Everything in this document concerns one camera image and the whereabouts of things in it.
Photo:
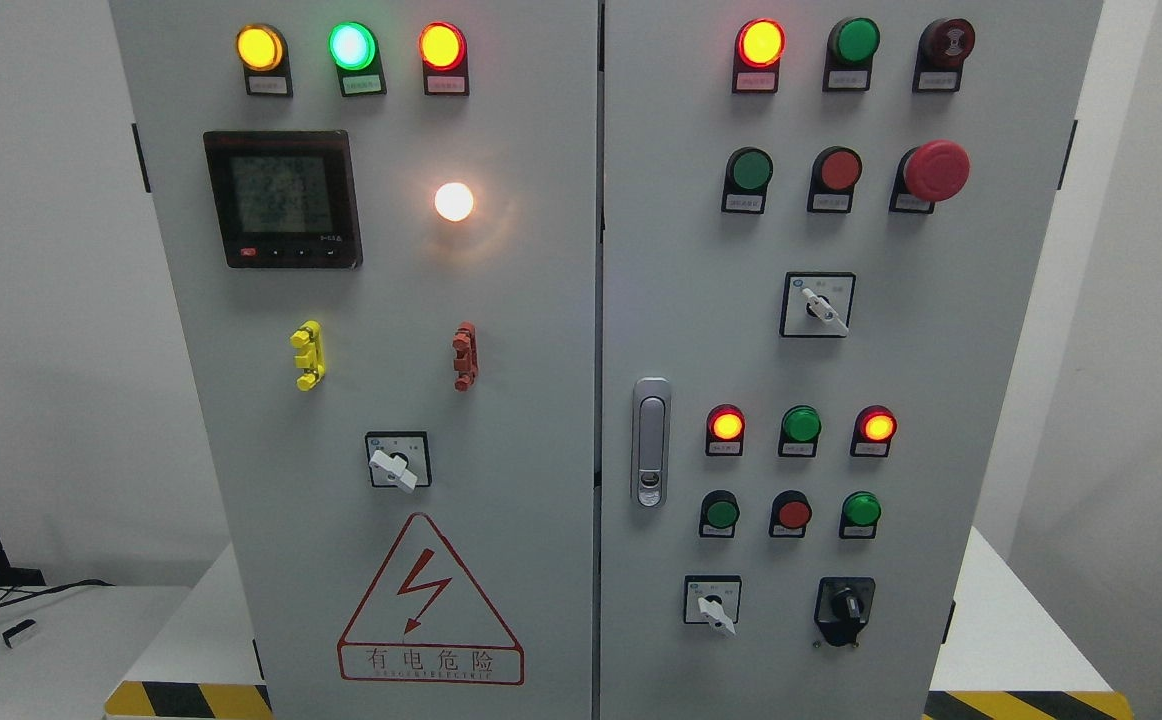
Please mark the grey electrical control cabinet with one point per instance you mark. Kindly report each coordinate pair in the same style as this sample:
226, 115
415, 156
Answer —
595, 137

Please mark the green lit indicator light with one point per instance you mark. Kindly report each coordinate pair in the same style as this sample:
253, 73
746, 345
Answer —
356, 56

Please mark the left door white selector switch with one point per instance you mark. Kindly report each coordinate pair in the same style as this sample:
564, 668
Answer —
398, 459

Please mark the red lightning warning sticker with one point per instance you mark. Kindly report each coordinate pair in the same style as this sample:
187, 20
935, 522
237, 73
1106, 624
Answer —
425, 619

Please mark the green push button lower right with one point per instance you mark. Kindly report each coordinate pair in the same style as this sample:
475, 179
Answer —
860, 515

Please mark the yellow terminal connector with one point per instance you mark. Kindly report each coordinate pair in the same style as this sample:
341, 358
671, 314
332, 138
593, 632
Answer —
310, 355

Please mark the yellow indicator light top left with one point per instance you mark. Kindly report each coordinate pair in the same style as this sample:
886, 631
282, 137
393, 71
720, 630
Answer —
265, 59

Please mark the lower white selector switch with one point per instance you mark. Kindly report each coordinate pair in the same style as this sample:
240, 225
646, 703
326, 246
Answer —
712, 600

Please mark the red push button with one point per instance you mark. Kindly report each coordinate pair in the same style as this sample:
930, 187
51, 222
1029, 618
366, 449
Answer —
834, 175
790, 514

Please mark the white glowing lamp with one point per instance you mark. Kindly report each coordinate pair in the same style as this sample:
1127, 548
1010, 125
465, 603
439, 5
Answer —
454, 202

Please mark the red lit indicator right door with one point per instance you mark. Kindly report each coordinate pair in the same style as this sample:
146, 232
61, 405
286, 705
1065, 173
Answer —
759, 47

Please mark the green indicator middle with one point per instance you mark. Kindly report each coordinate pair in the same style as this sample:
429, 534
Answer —
799, 432

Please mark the green indicator top right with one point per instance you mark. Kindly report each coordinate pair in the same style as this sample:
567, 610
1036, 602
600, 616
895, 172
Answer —
849, 54

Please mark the small black white adapter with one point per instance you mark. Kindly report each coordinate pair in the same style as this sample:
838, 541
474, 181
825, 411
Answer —
18, 634

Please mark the silver door latch handle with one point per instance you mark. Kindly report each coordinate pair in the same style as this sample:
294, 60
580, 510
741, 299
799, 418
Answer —
650, 425

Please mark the red terminal connector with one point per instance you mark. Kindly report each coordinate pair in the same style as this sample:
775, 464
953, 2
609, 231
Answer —
466, 356

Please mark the red push button upper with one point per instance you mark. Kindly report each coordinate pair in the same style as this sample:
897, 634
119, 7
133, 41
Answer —
834, 175

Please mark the red emergency stop mushroom button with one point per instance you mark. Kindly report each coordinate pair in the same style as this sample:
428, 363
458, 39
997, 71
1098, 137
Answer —
931, 173

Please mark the red indicator middle right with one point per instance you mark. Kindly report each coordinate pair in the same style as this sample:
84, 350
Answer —
873, 431

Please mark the dark red buzzer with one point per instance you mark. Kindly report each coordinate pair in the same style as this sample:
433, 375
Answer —
942, 50

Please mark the red push button lower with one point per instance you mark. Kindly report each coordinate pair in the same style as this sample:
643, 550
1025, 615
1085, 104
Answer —
790, 514

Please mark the upper right white selector switch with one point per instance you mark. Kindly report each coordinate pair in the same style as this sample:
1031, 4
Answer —
817, 304

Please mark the red lit indicator middle left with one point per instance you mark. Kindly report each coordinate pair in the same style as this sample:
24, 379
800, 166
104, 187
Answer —
725, 431

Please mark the green push button upper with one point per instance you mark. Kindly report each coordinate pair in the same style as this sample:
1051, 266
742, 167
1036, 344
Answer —
746, 178

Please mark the black digital power meter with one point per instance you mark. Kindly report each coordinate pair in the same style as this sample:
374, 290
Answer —
285, 199

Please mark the green push button lower left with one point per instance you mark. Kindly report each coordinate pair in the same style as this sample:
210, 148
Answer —
718, 516

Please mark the black rotary knob switch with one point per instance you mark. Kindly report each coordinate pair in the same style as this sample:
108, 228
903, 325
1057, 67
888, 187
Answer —
843, 609

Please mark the red-orange indicator light left door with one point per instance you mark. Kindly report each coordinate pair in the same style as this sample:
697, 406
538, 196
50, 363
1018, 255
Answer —
443, 51

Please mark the green push button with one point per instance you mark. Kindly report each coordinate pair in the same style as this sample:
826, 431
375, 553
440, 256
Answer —
860, 515
718, 516
746, 178

